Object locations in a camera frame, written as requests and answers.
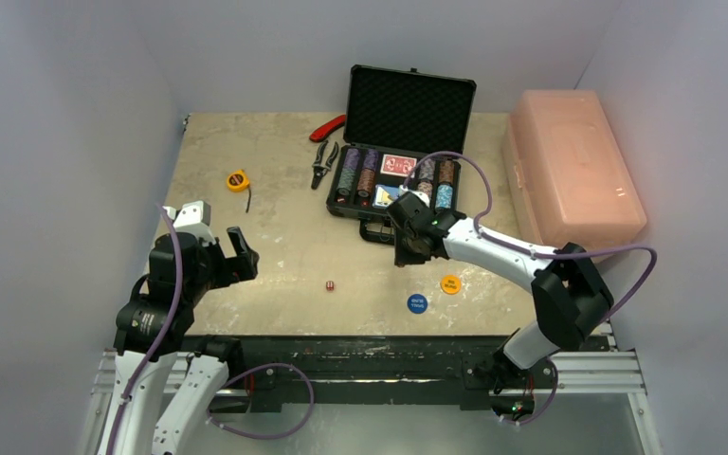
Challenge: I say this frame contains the black pliers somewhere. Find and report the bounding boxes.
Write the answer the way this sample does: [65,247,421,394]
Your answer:
[311,140,340,190]

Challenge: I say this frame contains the light blue chip stack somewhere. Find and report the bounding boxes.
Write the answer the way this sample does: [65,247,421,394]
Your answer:
[434,184,453,210]

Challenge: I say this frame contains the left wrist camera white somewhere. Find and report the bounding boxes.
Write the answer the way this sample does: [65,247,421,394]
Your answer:
[162,200,216,246]

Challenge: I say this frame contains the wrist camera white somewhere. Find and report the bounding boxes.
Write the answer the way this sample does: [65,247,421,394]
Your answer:
[162,200,216,246]
[401,187,430,207]

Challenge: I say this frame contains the black poker set case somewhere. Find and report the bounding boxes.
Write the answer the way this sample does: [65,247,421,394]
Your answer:
[326,64,477,246]

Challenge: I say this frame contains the aluminium frame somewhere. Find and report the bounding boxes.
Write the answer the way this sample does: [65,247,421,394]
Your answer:
[78,314,664,455]

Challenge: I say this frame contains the red card deck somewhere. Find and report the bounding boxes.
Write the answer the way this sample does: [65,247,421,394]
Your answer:
[379,154,417,177]

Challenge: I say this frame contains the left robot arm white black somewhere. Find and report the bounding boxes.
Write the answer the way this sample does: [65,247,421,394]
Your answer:
[98,227,260,454]

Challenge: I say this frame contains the green purple chip stack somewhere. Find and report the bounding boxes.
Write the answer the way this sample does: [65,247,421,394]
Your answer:
[337,148,360,197]

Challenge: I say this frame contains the orange purple chip stack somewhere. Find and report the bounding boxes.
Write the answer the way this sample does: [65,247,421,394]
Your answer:
[356,149,379,198]

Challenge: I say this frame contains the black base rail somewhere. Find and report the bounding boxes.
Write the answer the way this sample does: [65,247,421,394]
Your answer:
[178,334,610,412]

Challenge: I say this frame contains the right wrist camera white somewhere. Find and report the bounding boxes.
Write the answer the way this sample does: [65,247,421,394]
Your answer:
[401,187,430,207]

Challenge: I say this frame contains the brown poker chip stack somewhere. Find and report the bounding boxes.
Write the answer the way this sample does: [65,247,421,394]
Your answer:
[438,160,456,186]

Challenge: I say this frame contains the pink plastic storage box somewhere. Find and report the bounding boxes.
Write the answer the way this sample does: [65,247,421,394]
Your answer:
[501,90,647,250]

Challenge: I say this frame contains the red handled knife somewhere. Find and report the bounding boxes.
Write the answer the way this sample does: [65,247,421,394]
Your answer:
[309,115,347,143]

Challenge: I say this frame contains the blue small blind button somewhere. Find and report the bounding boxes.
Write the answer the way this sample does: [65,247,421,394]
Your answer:
[407,294,428,315]

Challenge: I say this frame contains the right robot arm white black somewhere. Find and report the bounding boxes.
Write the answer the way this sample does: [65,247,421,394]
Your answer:
[387,191,614,386]

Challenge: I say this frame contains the yellow tape measure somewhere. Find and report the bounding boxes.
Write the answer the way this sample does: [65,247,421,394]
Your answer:
[225,170,252,213]

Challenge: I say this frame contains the blue card deck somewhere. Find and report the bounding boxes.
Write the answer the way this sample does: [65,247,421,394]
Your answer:
[372,185,400,209]

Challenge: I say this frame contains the tan chip stack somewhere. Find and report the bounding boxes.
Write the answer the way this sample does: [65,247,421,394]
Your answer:
[416,159,435,198]

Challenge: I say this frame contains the orange big blind button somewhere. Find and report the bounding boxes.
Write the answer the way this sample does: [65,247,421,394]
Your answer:
[440,275,462,295]

